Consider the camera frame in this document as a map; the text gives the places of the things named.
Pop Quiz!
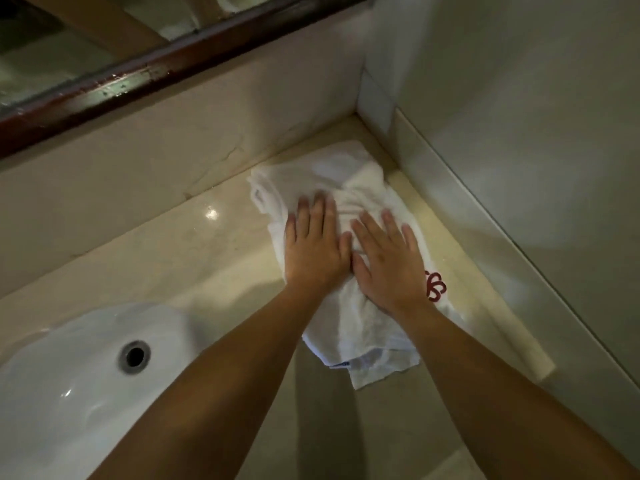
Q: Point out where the dark wood framed mirror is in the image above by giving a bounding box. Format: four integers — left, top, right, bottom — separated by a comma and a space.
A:
0, 0, 378, 159

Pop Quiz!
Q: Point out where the white towel with red embroidery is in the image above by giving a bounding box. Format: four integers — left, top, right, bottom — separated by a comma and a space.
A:
247, 140, 468, 391

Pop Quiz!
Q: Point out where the person's right hand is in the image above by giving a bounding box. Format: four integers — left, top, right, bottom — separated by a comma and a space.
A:
349, 209, 434, 318

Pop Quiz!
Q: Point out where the person's left hand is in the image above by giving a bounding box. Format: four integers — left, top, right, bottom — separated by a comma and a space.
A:
284, 192, 354, 294

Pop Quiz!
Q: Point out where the metal sink overflow ring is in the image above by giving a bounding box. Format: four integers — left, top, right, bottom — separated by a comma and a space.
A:
118, 340, 152, 375

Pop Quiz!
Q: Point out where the white ceramic sink basin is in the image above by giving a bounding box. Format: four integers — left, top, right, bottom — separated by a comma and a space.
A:
0, 301, 206, 480

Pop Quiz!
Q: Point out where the person's left forearm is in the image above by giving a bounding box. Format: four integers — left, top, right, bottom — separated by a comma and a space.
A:
87, 282, 336, 480

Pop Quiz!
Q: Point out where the person's right forearm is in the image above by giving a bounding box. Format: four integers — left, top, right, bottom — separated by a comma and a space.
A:
397, 301, 640, 480

